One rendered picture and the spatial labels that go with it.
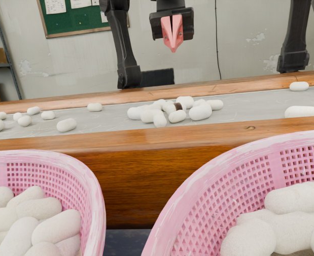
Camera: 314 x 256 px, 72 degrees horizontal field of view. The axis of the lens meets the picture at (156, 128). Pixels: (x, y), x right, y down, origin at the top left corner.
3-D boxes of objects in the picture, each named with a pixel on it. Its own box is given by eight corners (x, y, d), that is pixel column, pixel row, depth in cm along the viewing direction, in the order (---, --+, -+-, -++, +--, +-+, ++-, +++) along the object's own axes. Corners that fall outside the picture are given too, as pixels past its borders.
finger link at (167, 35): (196, 32, 43) (192, 7, 48) (160, 37, 44) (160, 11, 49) (196, 60, 49) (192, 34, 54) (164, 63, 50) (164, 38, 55)
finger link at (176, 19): (183, 34, 43) (181, 8, 48) (148, 39, 44) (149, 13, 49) (185, 61, 49) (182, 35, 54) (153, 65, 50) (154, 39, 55)
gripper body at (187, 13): (194, 10, 47) (191, -7, 51) (148, 17, 49) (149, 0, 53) (194, 37, 53) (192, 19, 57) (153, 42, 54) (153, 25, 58)
